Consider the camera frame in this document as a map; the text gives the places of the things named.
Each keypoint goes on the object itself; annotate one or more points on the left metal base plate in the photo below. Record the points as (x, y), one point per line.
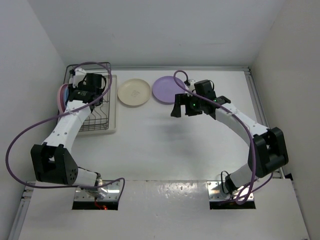
(109, 193)

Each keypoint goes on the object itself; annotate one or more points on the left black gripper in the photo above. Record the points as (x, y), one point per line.
(71, 88)

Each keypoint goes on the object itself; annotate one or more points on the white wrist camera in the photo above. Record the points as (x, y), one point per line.
(190, 84)
(76, 76)

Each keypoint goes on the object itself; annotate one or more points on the pink plate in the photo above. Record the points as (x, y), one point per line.
(59, 99)

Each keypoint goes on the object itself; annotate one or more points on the cream plate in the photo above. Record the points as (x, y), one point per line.
(134, 92)

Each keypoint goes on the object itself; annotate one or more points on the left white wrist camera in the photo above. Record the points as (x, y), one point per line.
(76, 76)

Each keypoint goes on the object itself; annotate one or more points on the black wire dish rack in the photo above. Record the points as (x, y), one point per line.
(104, 71)

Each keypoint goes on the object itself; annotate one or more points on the blue plate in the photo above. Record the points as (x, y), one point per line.
(65, 95)

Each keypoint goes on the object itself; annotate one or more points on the metal base plate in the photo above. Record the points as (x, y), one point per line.
(109, 193)
(217, 192)

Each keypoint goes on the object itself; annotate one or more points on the far purple plate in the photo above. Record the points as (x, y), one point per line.
(165, 89)

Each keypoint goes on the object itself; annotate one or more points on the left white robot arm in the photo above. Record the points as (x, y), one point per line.
(52, 160)

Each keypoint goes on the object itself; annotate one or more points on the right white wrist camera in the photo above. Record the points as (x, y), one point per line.
(190, 84)

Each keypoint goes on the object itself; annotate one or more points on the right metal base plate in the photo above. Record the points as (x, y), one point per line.
(217, 192)

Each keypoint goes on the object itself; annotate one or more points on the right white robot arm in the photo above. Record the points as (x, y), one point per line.
(267, 146)

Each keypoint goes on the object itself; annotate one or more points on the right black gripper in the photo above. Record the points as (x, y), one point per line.
(183, 99)

